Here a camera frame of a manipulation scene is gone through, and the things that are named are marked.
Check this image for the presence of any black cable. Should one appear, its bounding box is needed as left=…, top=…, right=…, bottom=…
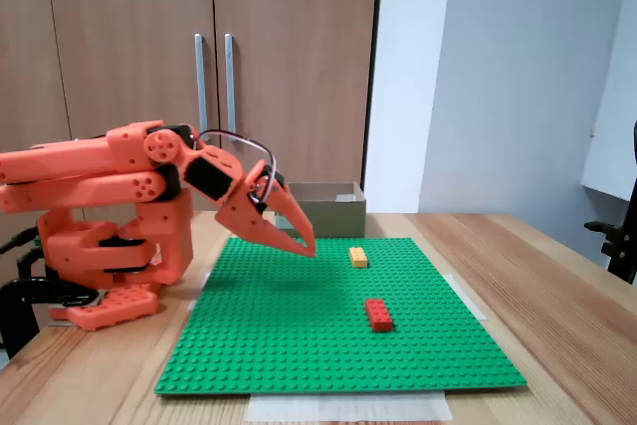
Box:
left=0, top=226, right=42, bottom=255

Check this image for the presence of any gripper motor cable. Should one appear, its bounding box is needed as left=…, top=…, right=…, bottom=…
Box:
left=192, top=128, right=279, bottom=203

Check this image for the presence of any black chair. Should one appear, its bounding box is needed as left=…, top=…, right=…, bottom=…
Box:
left=584, top=120, right=637, bottom=287

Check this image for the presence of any black table clamp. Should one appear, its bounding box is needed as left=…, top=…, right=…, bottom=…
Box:
left=0, top=276, right=101, bottom=360

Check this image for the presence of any wooden cabinet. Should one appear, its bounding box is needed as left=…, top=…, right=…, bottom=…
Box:
left=0, top=0, right=384, bottom=227

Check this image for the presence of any cardboard box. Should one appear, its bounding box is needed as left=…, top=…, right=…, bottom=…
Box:
left=272, top=180, right=368, bottom=240

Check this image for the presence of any green lego baseplate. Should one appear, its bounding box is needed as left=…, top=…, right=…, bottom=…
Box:
left=153, top=237, right=529, bottom=396

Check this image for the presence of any red lego block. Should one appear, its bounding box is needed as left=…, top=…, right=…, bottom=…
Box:
left=365, top=298, right=396, bottom=333

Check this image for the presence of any masking tape strip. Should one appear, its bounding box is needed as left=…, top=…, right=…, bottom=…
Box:
left=449, top=273, right=489, bottom=322
left=185, top=272, right=213, bottom=313
left=247, top=391, right=454, bottom=424

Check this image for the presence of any white furniture panel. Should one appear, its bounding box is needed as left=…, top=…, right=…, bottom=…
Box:
left=580, top=0, right=637, bottom=203

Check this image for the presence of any metal cabinet handle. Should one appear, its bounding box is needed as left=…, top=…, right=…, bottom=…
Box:
left=193, top=33, right=209, bottom=134
left=223, top=33, right=238, bottom=135

